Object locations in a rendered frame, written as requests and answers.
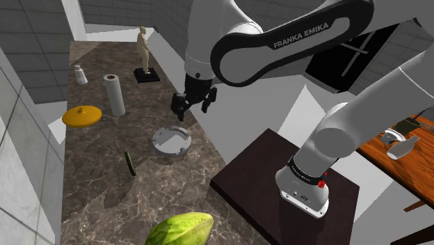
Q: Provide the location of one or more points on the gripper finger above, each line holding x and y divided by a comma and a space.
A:
178, 106
209, 99

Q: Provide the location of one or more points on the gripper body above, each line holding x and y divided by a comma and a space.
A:
197, 89

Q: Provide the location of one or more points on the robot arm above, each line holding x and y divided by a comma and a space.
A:
356, 118

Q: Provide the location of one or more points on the grey round ashtray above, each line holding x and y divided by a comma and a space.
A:
171, 141

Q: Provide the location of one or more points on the beige human figure statue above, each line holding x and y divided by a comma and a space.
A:
144, 51

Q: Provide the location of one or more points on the white paper towel roll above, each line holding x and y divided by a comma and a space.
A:
114, 95

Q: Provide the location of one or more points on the green cucumber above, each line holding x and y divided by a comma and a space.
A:
130, 163

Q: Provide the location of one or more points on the dark robot stand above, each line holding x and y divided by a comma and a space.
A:
251, 183

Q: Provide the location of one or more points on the yellow pot lid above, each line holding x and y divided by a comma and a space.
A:
82, 116

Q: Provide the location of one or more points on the white salt shaker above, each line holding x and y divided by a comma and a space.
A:
80, 75

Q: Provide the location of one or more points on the green melon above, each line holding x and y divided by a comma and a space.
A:
183, 230

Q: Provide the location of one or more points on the dark window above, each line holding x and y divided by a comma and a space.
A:
342, 61

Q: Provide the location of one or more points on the wooden table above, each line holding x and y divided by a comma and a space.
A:
410, 163

